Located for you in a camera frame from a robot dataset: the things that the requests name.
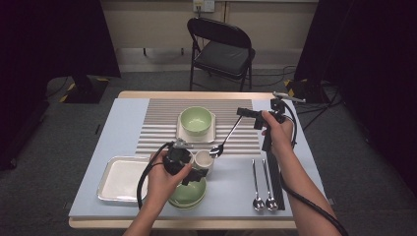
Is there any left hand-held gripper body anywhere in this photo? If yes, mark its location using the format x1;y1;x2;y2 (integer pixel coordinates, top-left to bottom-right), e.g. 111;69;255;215
162;138;195;176

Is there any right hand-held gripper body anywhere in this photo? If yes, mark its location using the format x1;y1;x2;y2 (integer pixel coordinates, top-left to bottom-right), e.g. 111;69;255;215
268;90;307;125

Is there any silver spoon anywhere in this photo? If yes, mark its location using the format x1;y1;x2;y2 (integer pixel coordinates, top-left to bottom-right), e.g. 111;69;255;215
261;158;279;211
250;158;266;211
209;115;244;159

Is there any white square plate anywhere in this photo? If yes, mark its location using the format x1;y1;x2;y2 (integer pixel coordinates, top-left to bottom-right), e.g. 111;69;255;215
175;111;217;145
96;155;153;203

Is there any green bowl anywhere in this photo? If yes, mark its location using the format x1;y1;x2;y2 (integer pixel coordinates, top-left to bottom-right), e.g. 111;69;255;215
168;200;205;210
168;176;209;207
179;105;213;137

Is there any row of black chopsticks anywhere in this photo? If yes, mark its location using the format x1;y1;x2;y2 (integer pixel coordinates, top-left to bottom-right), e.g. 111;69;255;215
265;148;286;211

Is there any person's left hand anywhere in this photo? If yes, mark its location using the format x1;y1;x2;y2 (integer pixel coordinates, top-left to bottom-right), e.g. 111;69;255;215
147;153;193;208

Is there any person's right hand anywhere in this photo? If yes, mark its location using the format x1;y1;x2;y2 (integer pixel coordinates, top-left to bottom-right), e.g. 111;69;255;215
261;110;295;155

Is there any white cup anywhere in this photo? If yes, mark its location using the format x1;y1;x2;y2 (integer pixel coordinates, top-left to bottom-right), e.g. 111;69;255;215
194;149;215;175

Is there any striped placemat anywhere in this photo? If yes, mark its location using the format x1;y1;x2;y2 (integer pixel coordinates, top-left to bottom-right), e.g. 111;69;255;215
135;98;262;155

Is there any black stand base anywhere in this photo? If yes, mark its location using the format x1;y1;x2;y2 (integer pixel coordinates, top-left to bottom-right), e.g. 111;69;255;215
58;73;111;105
284;78;332;105

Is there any wooden table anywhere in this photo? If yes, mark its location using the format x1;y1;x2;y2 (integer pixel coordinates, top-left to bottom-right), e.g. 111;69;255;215
68;90;298;230

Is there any light blue table cover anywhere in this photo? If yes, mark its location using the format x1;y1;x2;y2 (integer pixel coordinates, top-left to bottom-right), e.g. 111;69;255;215
68;97;326;220

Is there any black folding chair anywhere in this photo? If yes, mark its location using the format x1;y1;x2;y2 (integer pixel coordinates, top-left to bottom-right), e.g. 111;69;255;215
186;17;257;92

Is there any black curtain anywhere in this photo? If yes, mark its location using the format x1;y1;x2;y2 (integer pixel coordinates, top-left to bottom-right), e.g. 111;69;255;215
0;0;121;171
293;0;417;198

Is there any black floor cable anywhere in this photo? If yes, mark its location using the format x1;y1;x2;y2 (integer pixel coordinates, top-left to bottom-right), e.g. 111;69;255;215
250;65;298;89
294;88;345;132

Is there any left hand-held gripper cable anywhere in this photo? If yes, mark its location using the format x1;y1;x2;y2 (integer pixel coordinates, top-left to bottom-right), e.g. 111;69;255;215
136;141;175;210

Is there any hand-held gripper cable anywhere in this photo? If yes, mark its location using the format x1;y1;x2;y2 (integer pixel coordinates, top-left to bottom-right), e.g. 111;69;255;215
136;141;175;210
279;99;350;236

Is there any right hand-held gripper cable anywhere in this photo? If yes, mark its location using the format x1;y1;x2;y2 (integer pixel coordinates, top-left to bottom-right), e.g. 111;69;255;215
279;99;350;236

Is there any white wall socket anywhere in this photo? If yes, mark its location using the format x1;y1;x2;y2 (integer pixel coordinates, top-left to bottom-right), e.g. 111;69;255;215
192;0;215;14

